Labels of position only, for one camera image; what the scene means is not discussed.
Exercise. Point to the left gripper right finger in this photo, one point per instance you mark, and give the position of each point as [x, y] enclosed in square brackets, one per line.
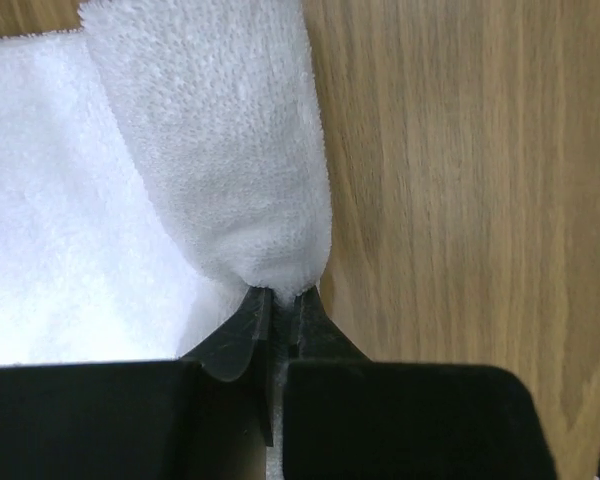
[346, 416]

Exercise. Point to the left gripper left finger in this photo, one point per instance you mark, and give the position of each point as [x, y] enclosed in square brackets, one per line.
[206, 415]

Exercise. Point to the white towel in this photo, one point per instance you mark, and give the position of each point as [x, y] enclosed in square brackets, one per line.
[154, 164]

